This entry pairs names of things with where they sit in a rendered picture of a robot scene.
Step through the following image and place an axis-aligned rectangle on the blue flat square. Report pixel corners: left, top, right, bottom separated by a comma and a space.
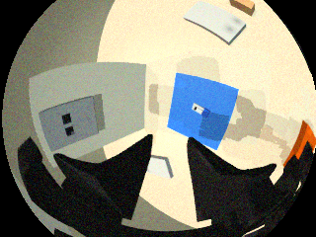
167, 72, 238, 151

